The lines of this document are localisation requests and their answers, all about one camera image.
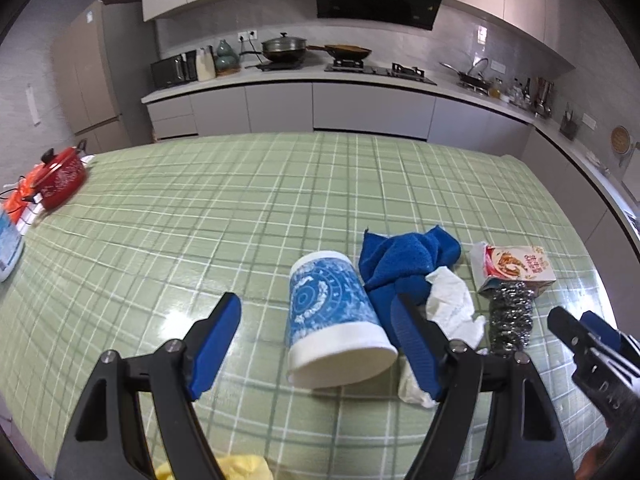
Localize green checked tablecloth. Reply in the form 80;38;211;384
0;132;618;480

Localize black chopstick holder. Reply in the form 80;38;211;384
559;105;581;140

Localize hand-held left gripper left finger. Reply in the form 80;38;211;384
54;292;242;480

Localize black microwave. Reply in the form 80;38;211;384
151;54;197;88

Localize white jug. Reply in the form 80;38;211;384
196;46;217;82

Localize steel utensil holder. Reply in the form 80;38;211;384
532;77;555;118

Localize blue towel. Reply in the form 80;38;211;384
358;225;462;351

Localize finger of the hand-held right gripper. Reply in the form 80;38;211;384
580;311;640;358
547;306;596;363

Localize orange plastic bag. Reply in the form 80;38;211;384
5;172;46;211

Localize black induction cooker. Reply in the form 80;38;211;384
243;60;306;71

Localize red electric pot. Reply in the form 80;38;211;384
37;146;88;210

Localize black gas hob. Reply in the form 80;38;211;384
324;59;437;86

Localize yellow cloth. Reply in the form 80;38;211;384
152;452;273;480

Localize brown frying pan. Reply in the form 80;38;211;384
306;44;372;61

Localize green ceramic vase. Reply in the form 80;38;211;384
214;40;242;77

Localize printed carton box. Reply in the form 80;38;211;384
470;241;556;295

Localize round hanging colander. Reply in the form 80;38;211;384
611;125;636;166

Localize steel wool scourer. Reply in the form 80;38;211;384
487;280;535;351

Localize blue patterned cup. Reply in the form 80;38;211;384
286;250;399;389

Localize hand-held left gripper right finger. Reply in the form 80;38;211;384
392;294;573;480

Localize grey base cabinets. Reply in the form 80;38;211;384
141;67;640;241

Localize beige refrigerator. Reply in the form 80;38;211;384
50;0;161;148

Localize white tissue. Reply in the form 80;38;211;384
397;266;487;408

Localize black pan with handle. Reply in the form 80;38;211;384
439;57;493;94

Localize lidded grey wok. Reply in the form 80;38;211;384
261;32;326;63

